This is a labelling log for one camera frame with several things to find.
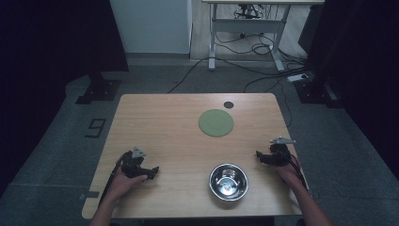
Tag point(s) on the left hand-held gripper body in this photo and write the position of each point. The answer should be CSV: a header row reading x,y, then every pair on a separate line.
x,y
131,163

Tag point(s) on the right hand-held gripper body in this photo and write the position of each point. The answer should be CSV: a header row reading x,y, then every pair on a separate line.
x,y
278,156

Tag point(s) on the person's right hand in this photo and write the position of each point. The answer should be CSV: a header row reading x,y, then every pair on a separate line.
x,y
291,177

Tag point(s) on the person's left hand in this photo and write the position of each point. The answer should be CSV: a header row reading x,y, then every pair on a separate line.
x,y
120,186

